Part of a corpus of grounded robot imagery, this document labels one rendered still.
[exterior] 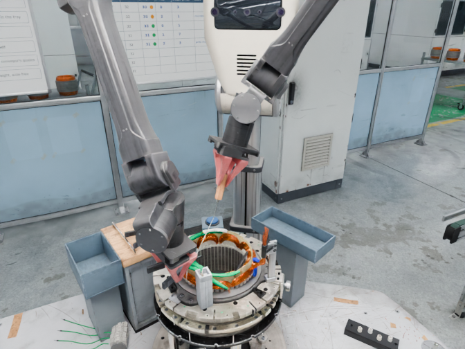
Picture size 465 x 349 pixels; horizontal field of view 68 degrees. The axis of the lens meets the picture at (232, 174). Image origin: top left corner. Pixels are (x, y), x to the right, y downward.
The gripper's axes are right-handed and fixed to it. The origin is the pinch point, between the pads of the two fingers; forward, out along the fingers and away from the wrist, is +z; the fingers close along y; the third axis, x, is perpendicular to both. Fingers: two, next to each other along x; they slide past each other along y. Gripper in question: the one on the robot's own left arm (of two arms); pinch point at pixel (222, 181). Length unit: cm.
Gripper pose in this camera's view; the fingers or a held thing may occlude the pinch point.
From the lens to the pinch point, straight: 76.9
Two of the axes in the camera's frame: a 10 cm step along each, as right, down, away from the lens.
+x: -3.7, -3.2, 8.7
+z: -2.9, 9.3, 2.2
